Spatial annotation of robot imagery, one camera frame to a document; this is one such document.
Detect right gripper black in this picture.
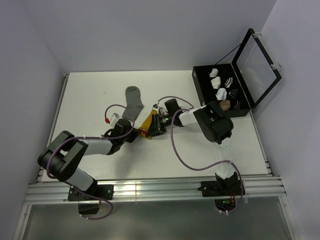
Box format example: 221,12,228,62
146,113,174,138

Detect yellow sock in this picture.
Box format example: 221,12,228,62
138,108,158,140

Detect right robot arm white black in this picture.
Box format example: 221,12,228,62
142,96,238,195

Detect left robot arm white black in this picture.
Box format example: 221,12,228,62
37,118,141,200

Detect grey sock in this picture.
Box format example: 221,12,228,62
122,86,144,122

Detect black storage box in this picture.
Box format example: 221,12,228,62
192,63,250,118

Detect brown rolled sock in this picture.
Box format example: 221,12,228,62
219,100,231,111

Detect white rolled sock lower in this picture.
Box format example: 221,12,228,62
215,88,227,101

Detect white rolled sock upper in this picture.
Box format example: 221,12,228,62
210,76,221,89

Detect dark colourful striped rolled sock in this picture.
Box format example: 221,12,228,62
230,100,241,110

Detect black white striped rolled sock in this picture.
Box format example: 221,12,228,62
224,77,233,89

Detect black electronics box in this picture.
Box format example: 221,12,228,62
78,203,100,216

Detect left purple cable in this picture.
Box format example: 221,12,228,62
46,104,135,180

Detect purple cable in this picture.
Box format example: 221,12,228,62
153,96,250,215
46,104,135,180

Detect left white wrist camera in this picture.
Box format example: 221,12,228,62
104,113,120,125

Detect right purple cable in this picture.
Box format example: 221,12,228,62
153,96,250,215

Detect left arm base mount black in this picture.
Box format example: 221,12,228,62
67,184,114,202

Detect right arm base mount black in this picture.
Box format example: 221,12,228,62
197,180,246,197

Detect glass box lid black frame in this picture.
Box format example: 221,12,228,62
231,28,282,109

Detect aluminium frame rail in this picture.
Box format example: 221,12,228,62
13,174,286,240

